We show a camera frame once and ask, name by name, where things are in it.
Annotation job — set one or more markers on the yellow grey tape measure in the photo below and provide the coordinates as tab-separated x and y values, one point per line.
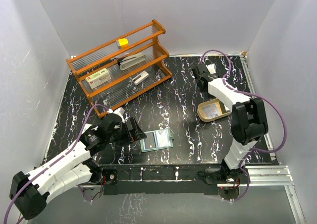
122	43

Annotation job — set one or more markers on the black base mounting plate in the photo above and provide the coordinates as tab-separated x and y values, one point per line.
167	179

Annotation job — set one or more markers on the orange wooden three-tier rack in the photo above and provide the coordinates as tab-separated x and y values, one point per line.
121	89

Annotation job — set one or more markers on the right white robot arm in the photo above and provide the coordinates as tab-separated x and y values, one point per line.
248	119

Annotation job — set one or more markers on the green card holder wallet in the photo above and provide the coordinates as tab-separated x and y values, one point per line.
157	148

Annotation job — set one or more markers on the white staples box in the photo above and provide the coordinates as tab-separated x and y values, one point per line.
98	78

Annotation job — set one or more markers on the aluminium frame rail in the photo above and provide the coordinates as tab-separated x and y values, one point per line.
273	175

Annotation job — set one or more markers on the grey black stapler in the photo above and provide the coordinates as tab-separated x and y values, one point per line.
129	61

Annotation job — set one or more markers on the white VIP card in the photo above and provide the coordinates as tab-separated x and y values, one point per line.
163	138

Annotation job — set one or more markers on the white blue patterned card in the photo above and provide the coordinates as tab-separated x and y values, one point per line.
212	110

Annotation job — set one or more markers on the small white stapler remover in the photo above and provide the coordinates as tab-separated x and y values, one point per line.
140	77

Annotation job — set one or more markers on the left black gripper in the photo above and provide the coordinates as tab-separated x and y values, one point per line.
135	134

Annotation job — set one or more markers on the dark striped credit card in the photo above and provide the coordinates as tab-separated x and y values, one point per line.
149	142

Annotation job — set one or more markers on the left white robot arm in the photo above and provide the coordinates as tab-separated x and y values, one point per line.
31	192

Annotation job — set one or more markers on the beige card tray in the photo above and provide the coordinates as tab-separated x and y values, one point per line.
202	116

